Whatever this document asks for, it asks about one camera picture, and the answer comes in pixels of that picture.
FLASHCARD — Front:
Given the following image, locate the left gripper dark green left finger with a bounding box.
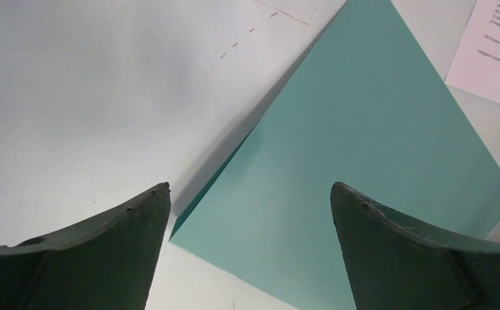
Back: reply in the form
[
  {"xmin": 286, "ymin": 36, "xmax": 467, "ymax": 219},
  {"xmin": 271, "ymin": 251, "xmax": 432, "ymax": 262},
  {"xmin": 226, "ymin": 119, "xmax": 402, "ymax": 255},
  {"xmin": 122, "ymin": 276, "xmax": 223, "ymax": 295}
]
[{"xmin": 0, "ymin": 182, "xmax": 171, "ymax": 309}]

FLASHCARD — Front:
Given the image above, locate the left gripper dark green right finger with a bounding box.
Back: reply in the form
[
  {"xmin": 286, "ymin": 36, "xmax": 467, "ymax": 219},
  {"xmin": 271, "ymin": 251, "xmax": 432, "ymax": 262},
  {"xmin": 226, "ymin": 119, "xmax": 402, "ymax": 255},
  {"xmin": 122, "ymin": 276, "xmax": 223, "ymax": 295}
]
[{"xmin": 330, "ymin": 181, "xmax": 500, "ymax": 309}]

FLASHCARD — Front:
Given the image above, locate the teal file folder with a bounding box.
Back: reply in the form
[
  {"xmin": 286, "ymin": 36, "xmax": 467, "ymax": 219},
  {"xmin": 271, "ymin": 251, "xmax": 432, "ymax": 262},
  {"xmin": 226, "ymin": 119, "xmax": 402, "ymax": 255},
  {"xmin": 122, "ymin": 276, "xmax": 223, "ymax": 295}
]
[{"xmin": 171, "ymin": 1, "xmax": 500, "ymax": 309}]

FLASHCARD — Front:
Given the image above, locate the printed paper sheet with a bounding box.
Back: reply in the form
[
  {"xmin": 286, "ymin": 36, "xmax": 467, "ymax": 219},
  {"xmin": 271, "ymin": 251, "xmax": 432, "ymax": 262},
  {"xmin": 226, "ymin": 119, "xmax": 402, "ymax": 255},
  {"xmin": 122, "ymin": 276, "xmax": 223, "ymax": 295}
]
[{"xmin": 444, "ymin": 0, "xmax": 500, "ymax": 104}]

